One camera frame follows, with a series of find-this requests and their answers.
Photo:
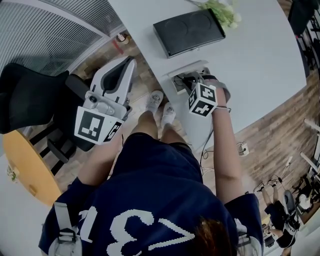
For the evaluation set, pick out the person's white left shoe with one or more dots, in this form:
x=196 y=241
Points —
x=155 y=100

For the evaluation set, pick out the red floor tape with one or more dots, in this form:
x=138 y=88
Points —
x=117 y=47

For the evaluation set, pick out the black mesh office chair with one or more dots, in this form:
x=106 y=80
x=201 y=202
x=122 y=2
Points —
x=27 y=100

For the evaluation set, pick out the person's leg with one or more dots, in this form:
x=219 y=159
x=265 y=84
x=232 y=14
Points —
x=147 y=125
x=172 y=135

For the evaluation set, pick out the small potted plant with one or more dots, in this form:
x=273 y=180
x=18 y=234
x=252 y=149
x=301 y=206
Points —
x=13 y=173

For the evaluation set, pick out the person's white right shoe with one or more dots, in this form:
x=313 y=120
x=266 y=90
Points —
x=168 y=112

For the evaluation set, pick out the white frame rack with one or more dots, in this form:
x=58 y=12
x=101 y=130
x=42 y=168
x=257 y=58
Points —
x=317 y=140

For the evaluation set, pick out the person's left forearm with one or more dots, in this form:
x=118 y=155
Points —
x=100 y=160

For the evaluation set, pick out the person's right leg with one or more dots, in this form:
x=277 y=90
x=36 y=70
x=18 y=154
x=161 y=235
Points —
x=172 y=135

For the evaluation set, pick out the navy shirt with white print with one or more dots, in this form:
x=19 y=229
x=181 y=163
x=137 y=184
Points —
x=150 y=190

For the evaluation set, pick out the person's left leg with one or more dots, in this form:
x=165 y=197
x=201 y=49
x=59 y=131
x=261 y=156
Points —
x=147 y=125

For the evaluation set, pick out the black high-back chair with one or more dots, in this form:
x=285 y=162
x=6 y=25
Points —
x=300 y=15

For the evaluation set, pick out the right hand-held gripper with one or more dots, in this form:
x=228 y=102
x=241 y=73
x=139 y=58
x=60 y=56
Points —
x=203 y=100

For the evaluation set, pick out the light grey desk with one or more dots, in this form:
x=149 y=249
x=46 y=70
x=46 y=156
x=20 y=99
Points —
x=262 y=70

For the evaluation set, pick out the white flower bouquet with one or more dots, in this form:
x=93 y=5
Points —
x=226 y=13

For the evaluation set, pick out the black rectangular box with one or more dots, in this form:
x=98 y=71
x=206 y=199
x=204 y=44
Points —
x=187 y=32

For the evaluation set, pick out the person's white shoe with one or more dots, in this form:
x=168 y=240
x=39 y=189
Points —
x=168 y=112
x=155 y=100

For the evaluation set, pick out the white power strip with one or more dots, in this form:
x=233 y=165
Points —
x=243 y=148

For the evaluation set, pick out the white cup with dark lid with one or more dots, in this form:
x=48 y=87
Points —
x=123 y=38

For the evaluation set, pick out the person's right forearm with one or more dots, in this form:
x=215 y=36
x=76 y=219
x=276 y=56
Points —
x=226 y=155

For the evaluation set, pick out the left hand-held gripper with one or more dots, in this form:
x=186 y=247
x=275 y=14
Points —
x=95 y=122

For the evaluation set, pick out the round wooden table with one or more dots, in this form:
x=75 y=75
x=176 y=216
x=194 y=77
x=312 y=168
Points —
x=27 y=162

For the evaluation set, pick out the black metal rack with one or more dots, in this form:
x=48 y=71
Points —
x=312 y=55

